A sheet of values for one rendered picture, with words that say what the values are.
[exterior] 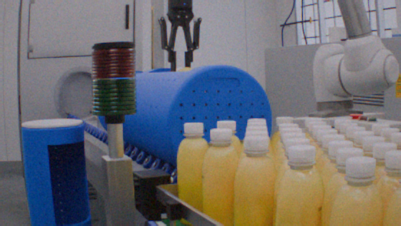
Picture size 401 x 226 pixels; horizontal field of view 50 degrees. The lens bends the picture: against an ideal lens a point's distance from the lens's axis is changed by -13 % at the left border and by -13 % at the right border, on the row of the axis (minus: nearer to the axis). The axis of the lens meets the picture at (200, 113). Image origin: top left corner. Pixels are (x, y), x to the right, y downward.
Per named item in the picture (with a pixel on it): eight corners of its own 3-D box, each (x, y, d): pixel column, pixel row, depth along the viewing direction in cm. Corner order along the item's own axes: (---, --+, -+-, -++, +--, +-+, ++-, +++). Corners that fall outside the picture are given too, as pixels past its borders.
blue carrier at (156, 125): (161, 139, 204) (162, 71, 202) (271, 177, 124) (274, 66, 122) (96, 141, 193) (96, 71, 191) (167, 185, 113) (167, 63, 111)
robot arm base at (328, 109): (342, 113, 192) (341, 100, 192) (364, 114, 170) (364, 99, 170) (303, 116, 190) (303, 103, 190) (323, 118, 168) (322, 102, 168)
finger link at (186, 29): (178, 16, 144) (182, 16, 144) (186, 52, 145) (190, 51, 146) (183, 15, 140) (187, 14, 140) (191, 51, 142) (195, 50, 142)
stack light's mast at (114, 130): (131, 152, 71) (129, 43, 70) (143, 159, 65) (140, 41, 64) (91, 154, 69) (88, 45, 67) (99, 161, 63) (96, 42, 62)
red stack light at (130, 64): (129, 77, 70) (129, 51, 70) (141, 76, 65) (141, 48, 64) (87, 79, 68) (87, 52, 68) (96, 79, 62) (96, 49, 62)
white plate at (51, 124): (11, 125, 177) (11, 128, 177) (70, 125, 175) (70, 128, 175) (36, 119, 205) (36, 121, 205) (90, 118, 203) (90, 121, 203)
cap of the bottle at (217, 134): (227, 137, 91) (227, 127, 91) (235, 139, 87) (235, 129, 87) (207, 139, 90) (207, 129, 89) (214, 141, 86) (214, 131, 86)
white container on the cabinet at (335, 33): (340, 45, 374) (339, 28, 373) (350, 44, 359) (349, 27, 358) (325, 44, 369) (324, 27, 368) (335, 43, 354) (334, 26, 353)
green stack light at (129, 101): (129, 111, 71) (129, 78, 70) (142, 114, 65) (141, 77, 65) (89, 114, 68) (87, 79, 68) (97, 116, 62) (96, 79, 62)
